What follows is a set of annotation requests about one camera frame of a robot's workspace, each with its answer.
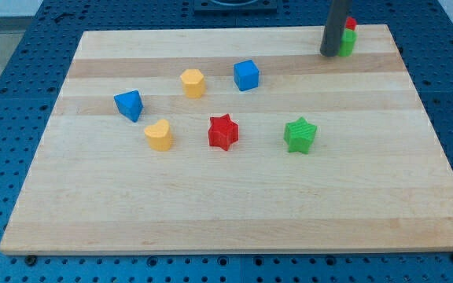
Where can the green cylinder block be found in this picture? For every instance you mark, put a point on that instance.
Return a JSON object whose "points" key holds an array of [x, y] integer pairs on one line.
{"points": [[347, 43]]}

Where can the blue triangular prism block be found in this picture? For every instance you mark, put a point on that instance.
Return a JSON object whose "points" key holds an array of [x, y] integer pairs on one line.
{"points": [[129, 104]]}

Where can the yellow hexagonal block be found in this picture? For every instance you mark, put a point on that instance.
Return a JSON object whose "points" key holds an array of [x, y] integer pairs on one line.
{"points": [[193, 83]]}

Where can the wooden board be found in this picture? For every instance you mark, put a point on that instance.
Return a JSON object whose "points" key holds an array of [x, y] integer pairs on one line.
{"points": [[376, 178]]}

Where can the green star block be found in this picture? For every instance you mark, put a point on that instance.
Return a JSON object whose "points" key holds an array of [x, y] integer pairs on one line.
{"points": [[299, 135]]}

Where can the yellow heart block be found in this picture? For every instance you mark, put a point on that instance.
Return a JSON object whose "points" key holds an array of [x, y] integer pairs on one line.
{"points": [[159, 136]]}

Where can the blue cube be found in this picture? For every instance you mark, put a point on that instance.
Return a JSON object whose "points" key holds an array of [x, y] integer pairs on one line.
{"points": [[246, 75]]}

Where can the red star block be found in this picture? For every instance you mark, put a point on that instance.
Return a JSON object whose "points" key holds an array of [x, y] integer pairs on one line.
{"points": [[223, 132]]}

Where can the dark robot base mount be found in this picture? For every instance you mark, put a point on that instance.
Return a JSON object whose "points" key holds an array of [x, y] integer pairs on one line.
{"points": [[226, 6]]}

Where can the red block behind tool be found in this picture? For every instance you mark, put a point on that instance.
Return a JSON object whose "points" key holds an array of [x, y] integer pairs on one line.
{"points": [[350, 23]]}

